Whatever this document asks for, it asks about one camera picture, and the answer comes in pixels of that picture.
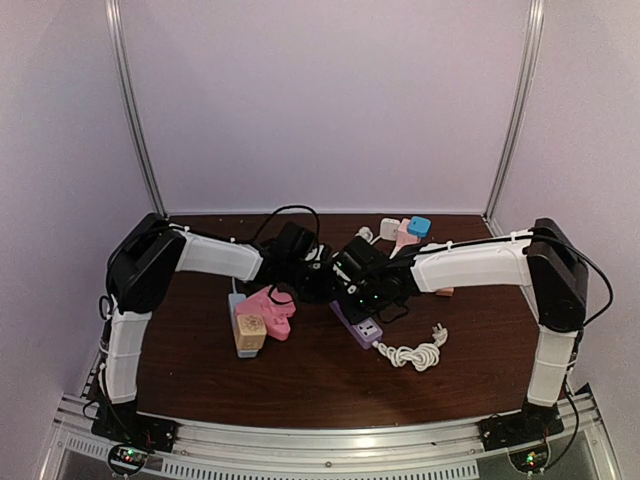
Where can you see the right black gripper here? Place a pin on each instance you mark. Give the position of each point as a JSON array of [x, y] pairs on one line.
[[351, 312]]

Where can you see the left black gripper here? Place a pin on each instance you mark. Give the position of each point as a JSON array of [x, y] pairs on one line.
[[326, 290]]

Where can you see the purple power strip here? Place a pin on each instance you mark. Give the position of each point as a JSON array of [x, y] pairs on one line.
[[366, 332]]

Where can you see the pink triangular socket adapter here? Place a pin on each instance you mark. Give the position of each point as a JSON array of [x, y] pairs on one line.
[[274, 306]]

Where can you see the light blue power strip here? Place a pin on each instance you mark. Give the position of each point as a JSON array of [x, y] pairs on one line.
[[242, 350]]

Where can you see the beige cube socket adapter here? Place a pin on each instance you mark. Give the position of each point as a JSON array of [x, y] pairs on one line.
[[253, 323]]

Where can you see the salmon pink plug adapter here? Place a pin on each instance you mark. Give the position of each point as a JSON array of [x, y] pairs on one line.
[[445, 292]]

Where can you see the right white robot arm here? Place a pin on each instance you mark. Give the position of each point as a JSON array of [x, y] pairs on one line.
[[541, 258]]

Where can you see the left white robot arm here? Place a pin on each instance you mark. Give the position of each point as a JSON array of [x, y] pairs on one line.
[[140, 270]]

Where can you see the white small adapter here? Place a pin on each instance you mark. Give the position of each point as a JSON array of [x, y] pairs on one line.
[[388, 229]]

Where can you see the pink cube adapter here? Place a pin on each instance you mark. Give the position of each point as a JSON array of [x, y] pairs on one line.
[[404, 237]]

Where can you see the blue square adapter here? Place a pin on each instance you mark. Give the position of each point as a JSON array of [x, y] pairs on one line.
[[419, 226]]

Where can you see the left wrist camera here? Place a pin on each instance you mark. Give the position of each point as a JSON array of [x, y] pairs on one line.
[[295, 244]]

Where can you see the front aluminium rail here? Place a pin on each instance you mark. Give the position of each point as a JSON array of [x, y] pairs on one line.
[[442, 450]]

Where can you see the left aluminium frame post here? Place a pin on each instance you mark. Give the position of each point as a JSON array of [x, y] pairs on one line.
[[130, 105]]

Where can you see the aluminium frame post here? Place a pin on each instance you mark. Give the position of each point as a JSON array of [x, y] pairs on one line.
[[130, 105], [529, 59]]

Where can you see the right aluminium frame post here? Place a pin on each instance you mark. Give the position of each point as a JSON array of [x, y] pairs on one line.
[[529, 59]]

